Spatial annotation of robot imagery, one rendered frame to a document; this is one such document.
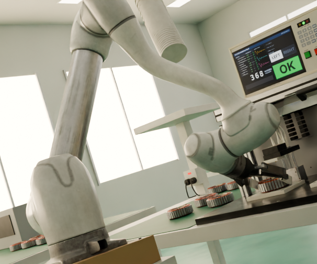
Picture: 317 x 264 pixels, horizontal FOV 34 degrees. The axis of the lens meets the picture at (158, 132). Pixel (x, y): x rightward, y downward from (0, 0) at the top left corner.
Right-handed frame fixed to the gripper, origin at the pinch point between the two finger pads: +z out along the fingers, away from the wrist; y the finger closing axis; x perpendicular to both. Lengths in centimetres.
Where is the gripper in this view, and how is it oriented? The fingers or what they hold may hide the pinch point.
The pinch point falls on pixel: (273, 183)
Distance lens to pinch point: 180.7
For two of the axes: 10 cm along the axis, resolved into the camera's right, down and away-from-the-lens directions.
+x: 0.6, -9.0, 4.2
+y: 6.9, -2.6, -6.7
